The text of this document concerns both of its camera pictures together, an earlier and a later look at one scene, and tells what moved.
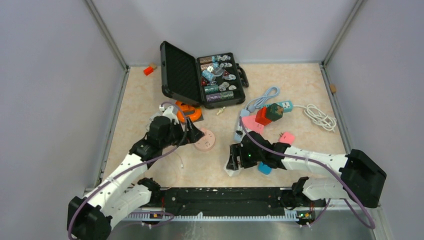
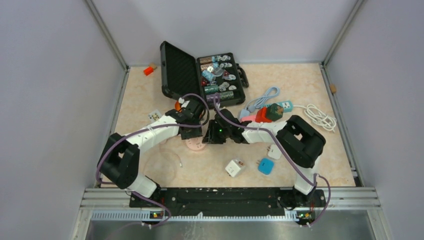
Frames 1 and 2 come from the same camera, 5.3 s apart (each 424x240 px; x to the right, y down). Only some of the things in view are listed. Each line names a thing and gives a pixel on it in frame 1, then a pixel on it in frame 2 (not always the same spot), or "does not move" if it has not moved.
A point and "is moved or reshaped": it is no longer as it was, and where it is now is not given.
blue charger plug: x=264 y=168 does not move
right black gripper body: x=247 y=158 -> x=217 y=134
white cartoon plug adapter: x=232 y=172 does not move
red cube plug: x=260 y=117 does not move
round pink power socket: x=207 y=142 is moved or reshaped
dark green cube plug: x=274 y=112 does not move
